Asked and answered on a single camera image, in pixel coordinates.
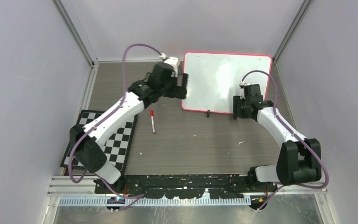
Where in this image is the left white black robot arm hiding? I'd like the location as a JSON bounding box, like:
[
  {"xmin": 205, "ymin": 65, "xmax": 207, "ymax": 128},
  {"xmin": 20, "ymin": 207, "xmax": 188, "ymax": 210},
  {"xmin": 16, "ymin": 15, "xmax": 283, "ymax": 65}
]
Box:
[{"xmin": 69, "ymin": 57, "xmax": 188, "ymax": 193}]

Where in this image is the pink framed whiteboard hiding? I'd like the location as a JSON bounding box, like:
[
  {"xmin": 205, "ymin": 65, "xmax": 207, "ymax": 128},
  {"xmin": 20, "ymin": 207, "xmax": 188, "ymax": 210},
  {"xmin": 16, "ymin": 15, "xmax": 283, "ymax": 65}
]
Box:
[{"xmin": 181, "ymin": 51, "xmax": 273, "ymax": 114}]

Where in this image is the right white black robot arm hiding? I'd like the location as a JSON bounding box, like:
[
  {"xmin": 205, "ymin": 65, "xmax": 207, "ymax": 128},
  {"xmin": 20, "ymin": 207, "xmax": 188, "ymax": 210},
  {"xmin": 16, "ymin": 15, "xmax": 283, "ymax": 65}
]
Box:
[{"xmin": 233, "ymin": 82, "xmax": 322, "ymax": 192}]

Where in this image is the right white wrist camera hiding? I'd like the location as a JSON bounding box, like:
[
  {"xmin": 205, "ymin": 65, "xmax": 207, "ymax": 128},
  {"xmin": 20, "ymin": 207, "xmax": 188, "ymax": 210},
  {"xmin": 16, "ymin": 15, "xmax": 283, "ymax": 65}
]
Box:
[{"xmin": 239, "ymin": 81, "xmax": 252, "ymax": 89}]

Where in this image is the red capped white marker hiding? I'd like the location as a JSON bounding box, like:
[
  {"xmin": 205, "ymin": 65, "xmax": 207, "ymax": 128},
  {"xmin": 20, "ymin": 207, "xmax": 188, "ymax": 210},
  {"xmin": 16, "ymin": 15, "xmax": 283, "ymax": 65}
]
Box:
[{"xmin": 150, "ymin": 110, "xmax": 156, "ymax": 134}]

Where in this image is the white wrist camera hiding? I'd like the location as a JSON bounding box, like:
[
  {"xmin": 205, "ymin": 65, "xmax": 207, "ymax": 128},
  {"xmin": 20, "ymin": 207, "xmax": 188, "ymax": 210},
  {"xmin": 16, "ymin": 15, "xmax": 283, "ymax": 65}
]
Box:
[
  {"xmin": 159, "ymin": 53, "xmax": 180, "ymax": 77},
  {"xmin": 239, "ymin": 81, "xmax": 252, "ymax": 89}
]

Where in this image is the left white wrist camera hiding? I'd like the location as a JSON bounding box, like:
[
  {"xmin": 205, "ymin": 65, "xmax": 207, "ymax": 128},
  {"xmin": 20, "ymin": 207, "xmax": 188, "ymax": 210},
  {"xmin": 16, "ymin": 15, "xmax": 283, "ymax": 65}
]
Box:
[{"xmin": 159, "ymin": 53, "xmax": 180, "ymax": 77}]

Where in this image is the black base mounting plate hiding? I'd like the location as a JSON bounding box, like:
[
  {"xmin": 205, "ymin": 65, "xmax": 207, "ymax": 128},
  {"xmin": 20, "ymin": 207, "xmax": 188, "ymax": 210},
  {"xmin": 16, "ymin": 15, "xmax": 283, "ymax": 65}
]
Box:
[{"xmin": 94, "ymin": 174, "xmax": 277, "ymax": 199}]

